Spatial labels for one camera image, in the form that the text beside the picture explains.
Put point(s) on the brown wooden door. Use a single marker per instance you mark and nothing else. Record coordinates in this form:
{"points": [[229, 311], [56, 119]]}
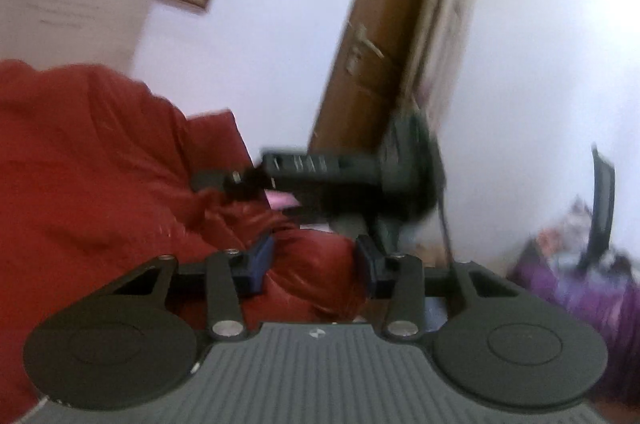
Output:
{"points": [[423, 42]]}

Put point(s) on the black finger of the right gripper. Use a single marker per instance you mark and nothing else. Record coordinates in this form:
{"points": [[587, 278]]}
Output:
{"points": [[249, 182]]}

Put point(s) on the metal door handle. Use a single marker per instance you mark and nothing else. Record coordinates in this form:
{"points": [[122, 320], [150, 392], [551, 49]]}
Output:
{"points": [[361, 45]]}

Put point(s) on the red puffy down jacket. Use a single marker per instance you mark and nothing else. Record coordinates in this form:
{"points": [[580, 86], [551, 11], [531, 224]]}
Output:
{"points": [[95, 180]]}

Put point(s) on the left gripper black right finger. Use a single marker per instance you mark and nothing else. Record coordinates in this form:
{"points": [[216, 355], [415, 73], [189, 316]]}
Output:
{"points": [[395, 288]]}

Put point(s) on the purple cloth pile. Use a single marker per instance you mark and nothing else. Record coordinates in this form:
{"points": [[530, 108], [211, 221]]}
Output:
{"points": [[606, 295]]}

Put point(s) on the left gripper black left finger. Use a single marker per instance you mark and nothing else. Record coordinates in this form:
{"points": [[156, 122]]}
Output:
{"points": [[231, 277]]}

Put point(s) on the black chair back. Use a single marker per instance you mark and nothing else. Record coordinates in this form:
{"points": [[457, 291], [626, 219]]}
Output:
{"points": [[602, 210]]}

